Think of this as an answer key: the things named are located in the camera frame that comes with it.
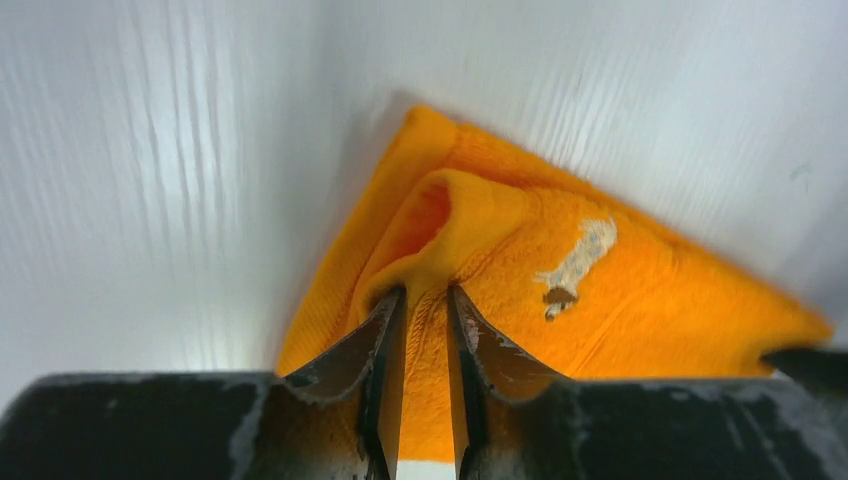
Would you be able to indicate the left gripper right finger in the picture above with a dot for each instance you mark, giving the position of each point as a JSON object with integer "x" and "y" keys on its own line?
{"x": 516, "y": 418}

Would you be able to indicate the bright orange towel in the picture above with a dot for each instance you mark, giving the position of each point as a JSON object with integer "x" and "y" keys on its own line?
{"x": 587, "y": 284}

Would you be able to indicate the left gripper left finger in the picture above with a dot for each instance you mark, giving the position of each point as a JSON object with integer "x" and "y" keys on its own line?
{"x": 337, "y": 417}

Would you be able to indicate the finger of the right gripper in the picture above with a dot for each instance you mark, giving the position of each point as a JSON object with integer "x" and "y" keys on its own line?
{"x": 822, "y": 372}

